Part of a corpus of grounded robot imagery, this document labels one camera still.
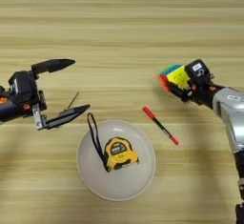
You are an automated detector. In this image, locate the red black pen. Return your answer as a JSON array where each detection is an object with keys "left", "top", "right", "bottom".
[{"left": 141, "top": 106, "right": 181, "bottom": 147}]

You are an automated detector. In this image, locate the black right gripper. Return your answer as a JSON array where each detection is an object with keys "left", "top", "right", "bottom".
[{"left": 167, "top": 79, "right": 221, "bottom": 109}]

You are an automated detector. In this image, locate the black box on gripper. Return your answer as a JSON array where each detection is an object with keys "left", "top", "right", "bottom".
[
  {"left": 184, "top": 58, "right": 212, "bottom": 87},
  {"left": 8, "top": 70, "right": 38, "bottom": 106}
]

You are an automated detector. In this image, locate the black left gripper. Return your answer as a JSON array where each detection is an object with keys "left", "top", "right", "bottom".
[{"left": 0, "top": 58, "right": 92, "bottom": 132}]

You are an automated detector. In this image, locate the yellow black tape measure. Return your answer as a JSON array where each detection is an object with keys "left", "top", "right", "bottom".
[{"left": 87, "top": 112, "right": 141, "bottom": 173}]

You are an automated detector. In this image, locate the round white plate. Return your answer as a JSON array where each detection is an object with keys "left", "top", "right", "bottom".
[{"left": 75, "top": 119, "right": 157, "bottom": 202}]

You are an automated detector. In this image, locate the small amber-handled screwdriver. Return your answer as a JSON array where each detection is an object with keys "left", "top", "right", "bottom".
[{"left": 64, "top": 91, "right": 81, "bottom": 112}]

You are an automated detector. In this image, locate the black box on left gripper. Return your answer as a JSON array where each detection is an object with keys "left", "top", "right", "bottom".
[{"left": 8, "top": 70, "right": 38, "bottom": 106}]

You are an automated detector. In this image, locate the multicoloured puzzle cube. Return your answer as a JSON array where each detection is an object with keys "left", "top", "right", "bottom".
[{"left": 156, "top": 63, "right": 192, "bottom": 93}]

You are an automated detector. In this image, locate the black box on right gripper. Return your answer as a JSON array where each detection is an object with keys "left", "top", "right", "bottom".
[{"left": 184, "top": 58, "right": 212, "bottom": 87}]

